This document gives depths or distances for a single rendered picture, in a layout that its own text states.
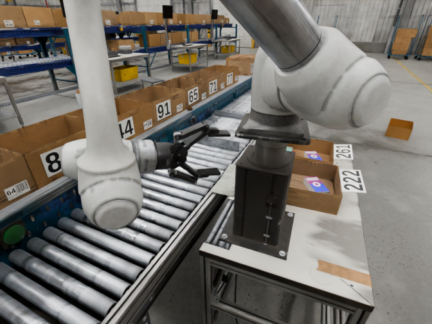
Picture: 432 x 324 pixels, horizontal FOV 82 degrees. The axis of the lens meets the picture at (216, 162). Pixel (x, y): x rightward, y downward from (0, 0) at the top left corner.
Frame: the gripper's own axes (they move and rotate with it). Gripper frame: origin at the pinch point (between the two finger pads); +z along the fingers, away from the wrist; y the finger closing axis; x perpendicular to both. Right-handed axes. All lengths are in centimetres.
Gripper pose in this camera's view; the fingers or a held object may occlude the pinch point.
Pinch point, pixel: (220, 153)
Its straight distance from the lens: 76.3
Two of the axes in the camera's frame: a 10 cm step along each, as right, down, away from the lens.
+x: -4.1, -5.4, 7.4
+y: 2.0, -8.4, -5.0
